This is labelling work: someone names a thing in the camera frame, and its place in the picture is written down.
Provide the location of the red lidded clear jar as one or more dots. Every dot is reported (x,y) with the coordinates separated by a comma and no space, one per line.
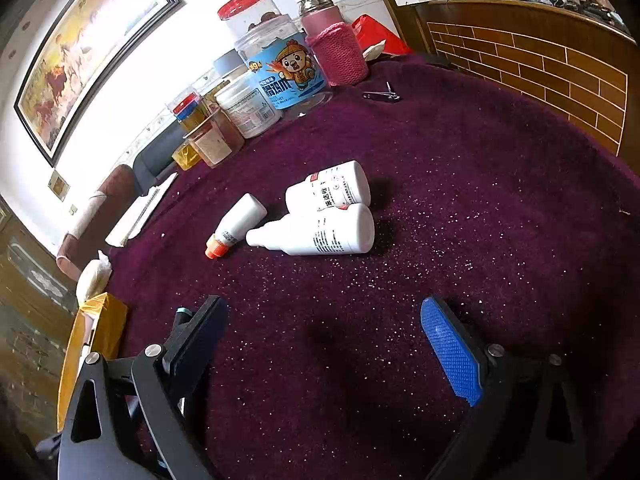
(241,16)

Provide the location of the pink sleeved flask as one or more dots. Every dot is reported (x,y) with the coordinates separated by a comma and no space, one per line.
(333,42)

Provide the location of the brown armchair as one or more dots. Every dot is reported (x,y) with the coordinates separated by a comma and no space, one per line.
(104,208)

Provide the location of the dark grey sofa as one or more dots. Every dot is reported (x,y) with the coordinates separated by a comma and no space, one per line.
(154,164)

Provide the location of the orange capped white bottle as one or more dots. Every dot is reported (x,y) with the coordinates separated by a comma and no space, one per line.
(243,216)

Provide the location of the large white spray bottle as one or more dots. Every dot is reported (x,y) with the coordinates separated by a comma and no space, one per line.
(333,231)

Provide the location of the brown contents clear container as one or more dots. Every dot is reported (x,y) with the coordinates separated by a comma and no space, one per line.
(216,139)

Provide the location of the white plastic tub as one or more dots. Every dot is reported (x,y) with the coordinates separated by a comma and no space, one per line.
(247,106)

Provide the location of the wooden brick pattern counter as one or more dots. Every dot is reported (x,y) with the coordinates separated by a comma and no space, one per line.
(585,71)

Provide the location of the white paper sheets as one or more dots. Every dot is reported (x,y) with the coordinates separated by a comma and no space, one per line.
(135,217)

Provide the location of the white labelled pill bottle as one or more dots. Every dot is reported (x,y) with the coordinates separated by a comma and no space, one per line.
(338,186)

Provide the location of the gold edged white box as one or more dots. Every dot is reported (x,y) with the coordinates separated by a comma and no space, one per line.
(97,327)

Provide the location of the purple table cloth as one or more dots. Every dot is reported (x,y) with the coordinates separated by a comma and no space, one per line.
(527,228)

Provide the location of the framed landscape painting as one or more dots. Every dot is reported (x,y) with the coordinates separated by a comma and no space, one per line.
(84,44)

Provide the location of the blue cartoon label tub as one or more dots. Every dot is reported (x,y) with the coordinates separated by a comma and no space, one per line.
(284,67)

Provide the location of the crumpled white tissue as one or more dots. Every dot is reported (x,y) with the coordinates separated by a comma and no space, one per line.
(94,278)

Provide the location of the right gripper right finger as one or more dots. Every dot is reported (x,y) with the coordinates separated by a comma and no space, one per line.
(468,368)

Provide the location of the amber jar blue red lid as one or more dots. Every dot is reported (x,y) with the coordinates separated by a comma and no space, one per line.
(190,110)

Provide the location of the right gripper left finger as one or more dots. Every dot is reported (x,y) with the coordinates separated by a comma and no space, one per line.
(191,343)

